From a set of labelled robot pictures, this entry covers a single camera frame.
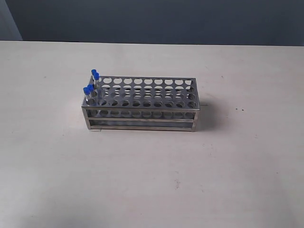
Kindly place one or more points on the blue-capped tube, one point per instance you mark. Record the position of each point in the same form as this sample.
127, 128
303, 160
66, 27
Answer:
93, 72
91, 90
97, 86
87, 94

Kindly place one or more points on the stainless steel test tube rack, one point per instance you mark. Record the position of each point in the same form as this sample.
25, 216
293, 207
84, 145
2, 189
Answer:
144, 103

